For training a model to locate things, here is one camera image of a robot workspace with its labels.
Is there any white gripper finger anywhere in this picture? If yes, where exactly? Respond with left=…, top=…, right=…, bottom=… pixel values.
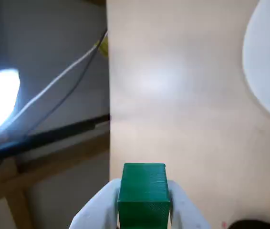
left=69, top=179, right=123, bottom=229
left=167, top=180, right=212, bottom=229

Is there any green block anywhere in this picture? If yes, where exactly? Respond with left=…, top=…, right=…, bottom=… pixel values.
left=117, top=163, right=171, bottom=229

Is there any black pot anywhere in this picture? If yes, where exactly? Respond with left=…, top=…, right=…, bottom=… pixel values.
left=229, top=218, right=270, bottom=229

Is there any white paper plate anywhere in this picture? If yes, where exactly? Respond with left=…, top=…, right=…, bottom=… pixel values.
left=242, top=0, right=270, bottom=125

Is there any black rod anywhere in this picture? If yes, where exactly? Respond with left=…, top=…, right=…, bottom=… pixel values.
left=0, top=114, right=111, bottom=165

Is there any yellow tape piece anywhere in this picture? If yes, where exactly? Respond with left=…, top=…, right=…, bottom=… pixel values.
left=98, top=38, right=109, bottom=58

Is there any brown wooden frame furniture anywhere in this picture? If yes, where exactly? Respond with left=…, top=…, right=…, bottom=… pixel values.
left=0, top=133, right=111, bottom=229

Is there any white cable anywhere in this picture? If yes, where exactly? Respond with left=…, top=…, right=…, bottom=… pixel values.
left=0, top=32, right=108, bottom=146

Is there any thin dark cable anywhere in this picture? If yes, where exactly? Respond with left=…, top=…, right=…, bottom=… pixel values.
left=25, top=30, right=108, bottom=139

